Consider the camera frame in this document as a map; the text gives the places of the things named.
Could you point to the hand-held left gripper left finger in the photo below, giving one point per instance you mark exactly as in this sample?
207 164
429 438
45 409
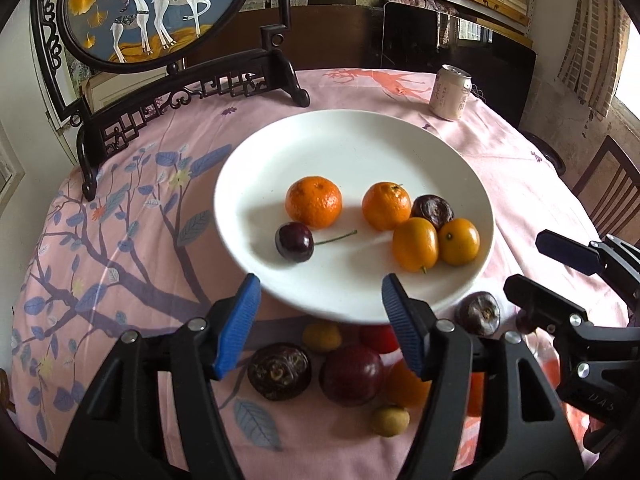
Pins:
239 327

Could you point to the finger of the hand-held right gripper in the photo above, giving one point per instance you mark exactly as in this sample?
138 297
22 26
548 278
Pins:
537 300
567 254

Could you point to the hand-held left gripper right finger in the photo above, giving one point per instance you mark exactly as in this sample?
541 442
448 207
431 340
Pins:
404 327

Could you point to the dark water chestnut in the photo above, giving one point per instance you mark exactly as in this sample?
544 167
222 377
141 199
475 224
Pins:
479 313

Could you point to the white round plate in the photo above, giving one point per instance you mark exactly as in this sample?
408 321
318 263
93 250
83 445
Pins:
350 155

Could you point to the red cherry tomato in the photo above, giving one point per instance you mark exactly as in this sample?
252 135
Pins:
376 338

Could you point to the orange fruit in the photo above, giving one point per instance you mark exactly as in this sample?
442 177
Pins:
402 385

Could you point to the dark passion fruit on table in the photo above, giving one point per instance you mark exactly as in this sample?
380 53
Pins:
279 371

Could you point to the dark red plum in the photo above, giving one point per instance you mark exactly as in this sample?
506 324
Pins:
351 375

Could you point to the yellow kumquat under plate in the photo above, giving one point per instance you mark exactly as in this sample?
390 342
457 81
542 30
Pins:
322 337

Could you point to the oval orange kumquat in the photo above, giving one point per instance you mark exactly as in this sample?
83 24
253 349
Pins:
415 244

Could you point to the brown wooden chair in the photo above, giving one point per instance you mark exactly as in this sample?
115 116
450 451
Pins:
612 180

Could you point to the yellow-brown longan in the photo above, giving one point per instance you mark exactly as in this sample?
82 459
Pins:
389 421

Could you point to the round orange kumquat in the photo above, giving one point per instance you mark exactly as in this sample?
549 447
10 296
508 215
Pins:
459 241

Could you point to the pink printed tablecloth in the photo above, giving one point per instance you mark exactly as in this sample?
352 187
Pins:
165 260

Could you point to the dark red cherry with stem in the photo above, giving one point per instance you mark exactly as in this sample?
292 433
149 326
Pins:
294 241

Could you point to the black round chair back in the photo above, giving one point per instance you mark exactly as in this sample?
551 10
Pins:
547 152

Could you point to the wrinkled purple passion fruit on plate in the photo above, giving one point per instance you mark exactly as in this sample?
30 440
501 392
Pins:
433 210

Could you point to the small mandarin orange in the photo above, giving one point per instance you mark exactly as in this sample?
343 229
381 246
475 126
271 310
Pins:
386 206

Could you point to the large mandarin orange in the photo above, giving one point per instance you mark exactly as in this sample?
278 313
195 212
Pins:
313 201

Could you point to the pink drink can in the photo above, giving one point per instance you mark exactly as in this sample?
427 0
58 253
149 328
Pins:
450 92

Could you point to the bamboo blind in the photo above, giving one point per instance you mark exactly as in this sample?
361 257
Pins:
595 35

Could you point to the beige box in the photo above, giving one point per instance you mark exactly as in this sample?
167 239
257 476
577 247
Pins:
120 91

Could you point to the deer picture screen black stand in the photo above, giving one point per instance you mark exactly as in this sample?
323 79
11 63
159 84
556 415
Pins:
150 10

